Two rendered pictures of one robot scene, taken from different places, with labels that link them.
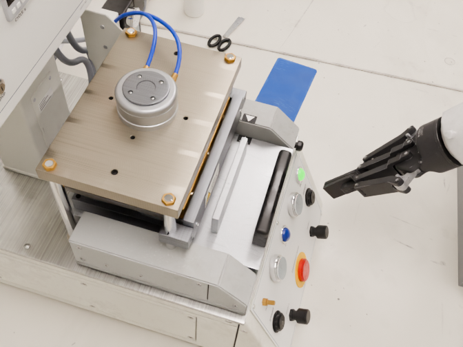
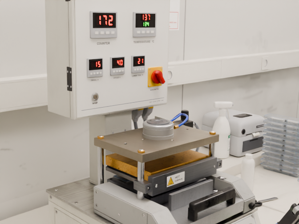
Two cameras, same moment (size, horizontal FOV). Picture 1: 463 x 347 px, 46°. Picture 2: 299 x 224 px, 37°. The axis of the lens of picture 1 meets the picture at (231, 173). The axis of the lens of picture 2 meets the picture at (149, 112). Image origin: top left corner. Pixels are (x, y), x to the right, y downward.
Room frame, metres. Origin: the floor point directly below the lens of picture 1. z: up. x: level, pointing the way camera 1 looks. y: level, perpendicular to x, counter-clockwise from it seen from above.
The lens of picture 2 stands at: (-0.44, -0.50, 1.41)
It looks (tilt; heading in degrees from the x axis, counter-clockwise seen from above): 12 degrees down; 36
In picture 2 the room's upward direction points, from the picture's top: 1 degrees clockwise
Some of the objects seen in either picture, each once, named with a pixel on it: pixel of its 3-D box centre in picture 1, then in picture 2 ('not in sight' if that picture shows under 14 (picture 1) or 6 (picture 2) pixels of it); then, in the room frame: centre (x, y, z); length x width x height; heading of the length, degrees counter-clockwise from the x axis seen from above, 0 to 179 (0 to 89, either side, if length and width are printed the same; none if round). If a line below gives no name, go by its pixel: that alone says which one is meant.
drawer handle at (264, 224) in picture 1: (273, 195); (212, 202); (0.43, -0.06, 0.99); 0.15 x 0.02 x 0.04; 169
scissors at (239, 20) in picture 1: (228, 32); (262, 201); (1.05, 0.05, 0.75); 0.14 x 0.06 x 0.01; 156
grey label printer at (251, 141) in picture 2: not in sight; (233, 131); (1.45, 0.36, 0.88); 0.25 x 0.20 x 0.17; 76
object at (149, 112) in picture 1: (133, 104); (155, 141); (0.49, 0.15, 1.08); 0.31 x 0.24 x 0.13; 169
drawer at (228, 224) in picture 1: (182, 177); (169, 192); (0.46, 0.07, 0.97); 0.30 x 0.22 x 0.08; 79
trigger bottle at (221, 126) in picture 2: not in sight; (222, 129); (1.31, 0.35, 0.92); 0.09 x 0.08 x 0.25; 131
